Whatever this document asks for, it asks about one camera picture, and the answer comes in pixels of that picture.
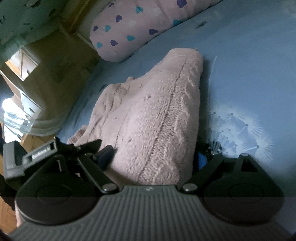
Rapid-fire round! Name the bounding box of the pink knitted cardigan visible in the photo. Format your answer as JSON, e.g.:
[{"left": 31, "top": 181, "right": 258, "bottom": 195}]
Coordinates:
[{"left": 68, "top": 48, "right": 203, "bottom": 187}]

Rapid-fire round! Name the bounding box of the white mosquito net curtain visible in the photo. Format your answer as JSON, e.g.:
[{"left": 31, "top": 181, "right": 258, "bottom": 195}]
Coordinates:
[{"left": 1, "top": 98, "right": 67, "bottom": 137}]

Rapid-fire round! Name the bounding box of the wooden drawer cabinet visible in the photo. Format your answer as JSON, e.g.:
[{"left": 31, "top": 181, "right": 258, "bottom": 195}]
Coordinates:
[{"left": 1, "top": 43, "right": 52, "bottom": 121}]

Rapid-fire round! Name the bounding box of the blue dandelion bed sheet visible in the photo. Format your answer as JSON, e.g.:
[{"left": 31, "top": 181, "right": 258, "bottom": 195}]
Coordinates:
[{"left": 56, "top": 0, "right": 296, "bottom": 230}]

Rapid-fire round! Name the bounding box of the pink heart-print folded blanket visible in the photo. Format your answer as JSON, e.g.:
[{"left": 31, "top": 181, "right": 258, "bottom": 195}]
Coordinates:
[{"left": 90, "top": 0, "right": 218, "bottom": 62}]

